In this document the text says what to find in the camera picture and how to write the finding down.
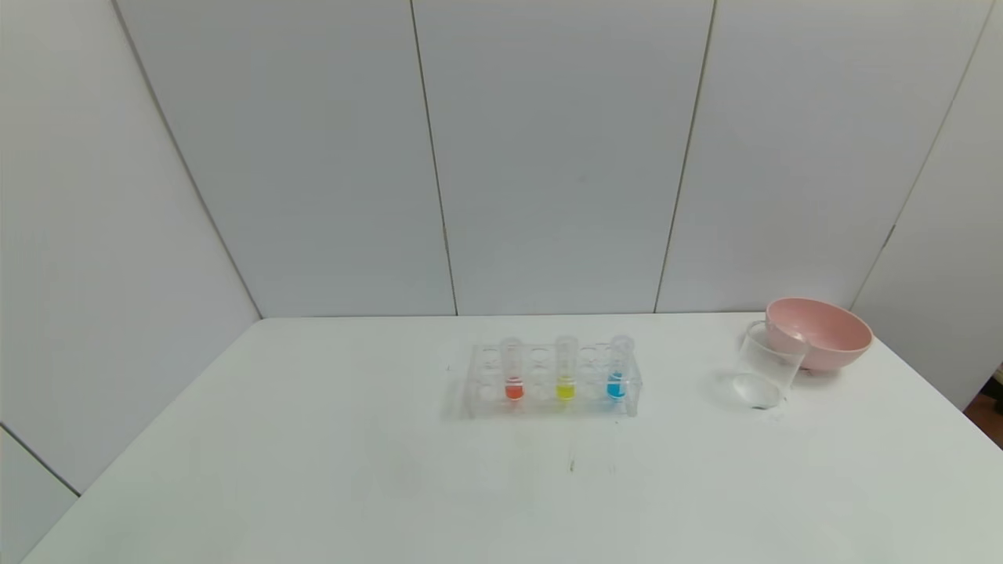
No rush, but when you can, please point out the test tube with yellow pigment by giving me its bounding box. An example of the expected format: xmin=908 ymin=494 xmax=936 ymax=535
xmin=554 ymin=335 xmax=580 ymax=403

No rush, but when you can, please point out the test tube with red pigment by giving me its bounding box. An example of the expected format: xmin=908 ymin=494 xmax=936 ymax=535
xmin=501 ymin=337 xmax=527 ymax=403

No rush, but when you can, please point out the test tube with blue pigment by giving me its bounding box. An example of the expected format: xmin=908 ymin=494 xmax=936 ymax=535
xmin=607 ymin=335 xmax=635 ymax=403

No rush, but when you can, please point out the clear glass beaker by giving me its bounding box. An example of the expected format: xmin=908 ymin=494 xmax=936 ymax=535
xmin=732 ymin=320 xmax=809 ymax=410

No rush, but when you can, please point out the clear acrylic test tube rack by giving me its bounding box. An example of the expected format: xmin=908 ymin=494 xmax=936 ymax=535
xmin=462 ymin=340 xmax=644 ymax=421

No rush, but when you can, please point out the pink bowl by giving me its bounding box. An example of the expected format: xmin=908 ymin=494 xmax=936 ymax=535
xmin=766 ymin=297 xmax=874 ymax=372

